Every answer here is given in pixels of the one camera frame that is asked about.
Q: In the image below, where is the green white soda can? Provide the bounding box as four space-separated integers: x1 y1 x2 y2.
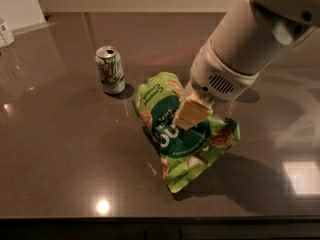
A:
95 46 125 95

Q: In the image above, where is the white bottle at left edge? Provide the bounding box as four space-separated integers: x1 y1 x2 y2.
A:
0 18 15 48

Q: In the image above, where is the green rice chip bag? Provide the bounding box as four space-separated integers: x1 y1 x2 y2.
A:
132 72 240 193

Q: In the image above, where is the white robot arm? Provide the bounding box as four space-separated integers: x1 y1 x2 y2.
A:
173 0 320 130

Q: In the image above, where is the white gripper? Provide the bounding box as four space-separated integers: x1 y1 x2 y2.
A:
173 39 258 130

